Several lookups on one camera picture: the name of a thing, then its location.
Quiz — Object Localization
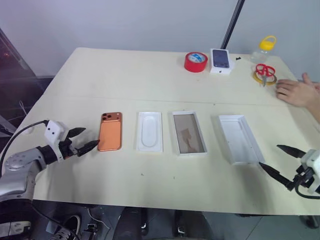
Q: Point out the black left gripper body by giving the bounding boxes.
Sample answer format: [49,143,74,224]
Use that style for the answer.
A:
[58,138,79,160]

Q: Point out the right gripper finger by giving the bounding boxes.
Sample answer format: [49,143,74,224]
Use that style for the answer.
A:
[258,161,294,188]
[276,144,307,159]

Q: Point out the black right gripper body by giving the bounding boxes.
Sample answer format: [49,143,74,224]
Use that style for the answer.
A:
[286,165,315,193]

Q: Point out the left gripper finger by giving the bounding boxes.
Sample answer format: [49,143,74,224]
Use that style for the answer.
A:
[67,127,87,138]
[74,139,101,158]

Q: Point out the white box lid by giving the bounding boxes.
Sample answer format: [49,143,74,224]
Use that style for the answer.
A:
[218,114,266,166]

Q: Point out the white box base brown inside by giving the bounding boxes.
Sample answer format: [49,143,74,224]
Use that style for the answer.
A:
[171,110,209,157]

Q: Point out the white phone box with picture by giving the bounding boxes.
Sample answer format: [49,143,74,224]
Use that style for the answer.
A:
[209,48,237,77]

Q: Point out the person's bare hand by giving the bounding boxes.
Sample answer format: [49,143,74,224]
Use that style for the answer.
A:
[275,72,320,108]

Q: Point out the orange smartphone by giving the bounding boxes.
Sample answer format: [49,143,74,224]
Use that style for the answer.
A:
[97,111,124,152]

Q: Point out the white moulded tray insert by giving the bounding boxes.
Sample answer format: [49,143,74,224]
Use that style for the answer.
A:
[136,111,164,154]

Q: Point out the yellow tape roll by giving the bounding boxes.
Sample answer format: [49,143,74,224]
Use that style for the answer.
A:
[251,70,278,87]

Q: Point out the black sneaker white laces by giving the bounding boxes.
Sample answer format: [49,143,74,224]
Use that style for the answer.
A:
[51,214,83,240]

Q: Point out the black rounded shape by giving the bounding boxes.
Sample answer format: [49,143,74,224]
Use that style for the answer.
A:
[116,206,149,240]

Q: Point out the clear jar yellow lid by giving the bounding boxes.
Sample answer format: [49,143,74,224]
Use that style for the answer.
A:
[248,35,278,65]

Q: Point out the red tape roll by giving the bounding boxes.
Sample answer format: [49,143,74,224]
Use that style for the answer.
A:
[184,51,209,74]

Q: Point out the black slanted pole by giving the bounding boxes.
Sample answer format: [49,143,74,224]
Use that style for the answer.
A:
[219,0,246,50]

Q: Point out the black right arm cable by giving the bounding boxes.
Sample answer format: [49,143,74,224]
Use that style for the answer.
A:
[294,185,320,200]

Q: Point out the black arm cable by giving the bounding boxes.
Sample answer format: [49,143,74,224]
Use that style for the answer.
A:
[0,119,50,176]
[294,185,320,200]

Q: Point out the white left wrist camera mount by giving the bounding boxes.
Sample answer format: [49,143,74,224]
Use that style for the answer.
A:
[44,120,70,161]

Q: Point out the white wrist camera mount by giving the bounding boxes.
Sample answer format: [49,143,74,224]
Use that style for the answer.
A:
[44,120,70,161]
[299,148,320,195]

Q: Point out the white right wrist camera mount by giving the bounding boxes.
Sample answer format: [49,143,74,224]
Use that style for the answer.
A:
[299,148,320,195]

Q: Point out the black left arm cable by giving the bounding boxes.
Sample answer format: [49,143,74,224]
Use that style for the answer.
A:
[0,119,50,176]

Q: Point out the red handled scissors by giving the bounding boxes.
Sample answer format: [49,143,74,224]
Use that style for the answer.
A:
[255,63,276,88]

